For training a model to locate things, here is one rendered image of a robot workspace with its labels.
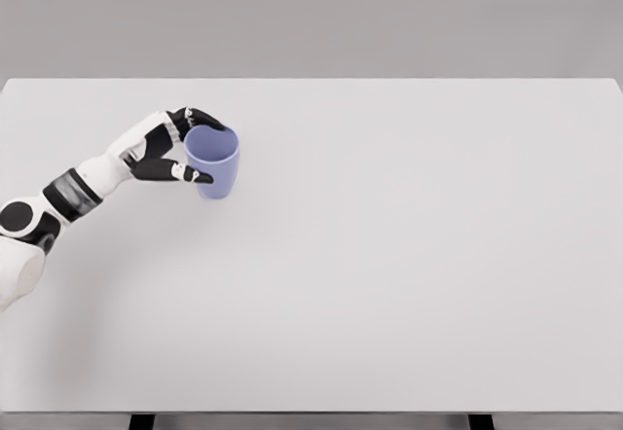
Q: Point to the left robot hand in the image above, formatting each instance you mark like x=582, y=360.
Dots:
x=141, y=138

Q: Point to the lavender plastic cup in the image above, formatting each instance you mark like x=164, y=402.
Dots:
x=216, y=167

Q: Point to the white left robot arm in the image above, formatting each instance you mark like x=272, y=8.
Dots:
x=58, y=206

